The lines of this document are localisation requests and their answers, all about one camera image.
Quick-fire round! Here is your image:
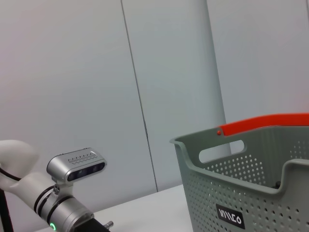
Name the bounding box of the grey-green perforated storage bin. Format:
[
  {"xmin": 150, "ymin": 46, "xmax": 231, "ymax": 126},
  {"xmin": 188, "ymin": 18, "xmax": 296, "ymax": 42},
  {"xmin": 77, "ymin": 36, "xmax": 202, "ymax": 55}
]
[{"xmin": 170, "ymin": 127, "xmax": 309, "ymax": 232}]

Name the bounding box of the silver camera mount bracket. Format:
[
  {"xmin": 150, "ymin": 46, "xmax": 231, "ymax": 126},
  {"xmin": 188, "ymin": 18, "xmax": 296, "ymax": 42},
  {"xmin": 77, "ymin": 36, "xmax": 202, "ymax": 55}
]
[{"xmin": 52, "ymin": 181, "xmax": 74, "ymax": 195}]

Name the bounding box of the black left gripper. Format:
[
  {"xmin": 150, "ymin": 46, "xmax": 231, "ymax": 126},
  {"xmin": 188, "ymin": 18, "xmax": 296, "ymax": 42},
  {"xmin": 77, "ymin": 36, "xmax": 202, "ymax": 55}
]
[{"xmin": 77, "ymin": 217, "xmax": 112, "ymax": 232}]

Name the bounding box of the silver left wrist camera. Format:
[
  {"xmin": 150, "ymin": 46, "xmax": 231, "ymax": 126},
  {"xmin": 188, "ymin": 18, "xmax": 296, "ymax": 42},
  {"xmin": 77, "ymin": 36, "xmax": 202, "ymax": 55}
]
[{"xmin": 46, "ymin": 146, "xmax": 107, "ymax": 187}]

